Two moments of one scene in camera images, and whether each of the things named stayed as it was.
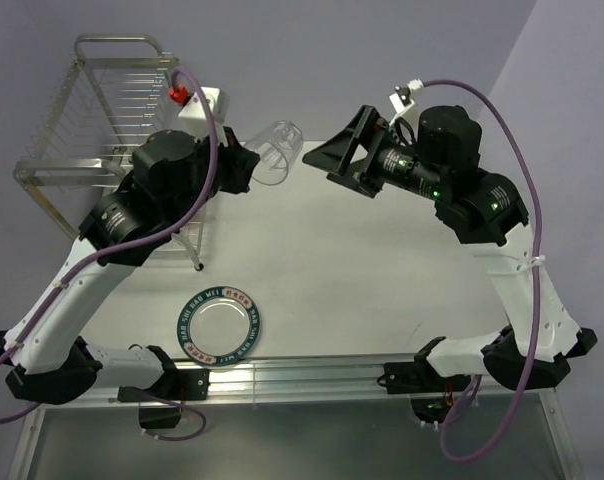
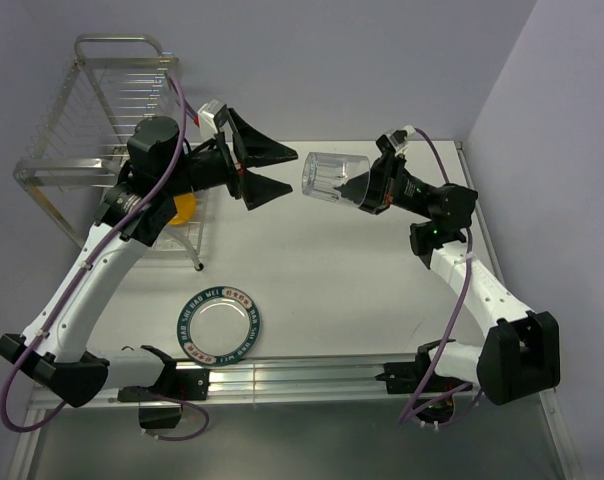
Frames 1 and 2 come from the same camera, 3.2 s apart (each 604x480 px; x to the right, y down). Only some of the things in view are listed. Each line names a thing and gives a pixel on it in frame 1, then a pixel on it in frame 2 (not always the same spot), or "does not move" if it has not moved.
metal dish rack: (115, 95) does not move
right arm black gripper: (334, 154) to (377, 190)
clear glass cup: (277, 145) to (324, 172)
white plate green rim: (219, 326) does not move
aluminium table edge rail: (321, 379) does not move
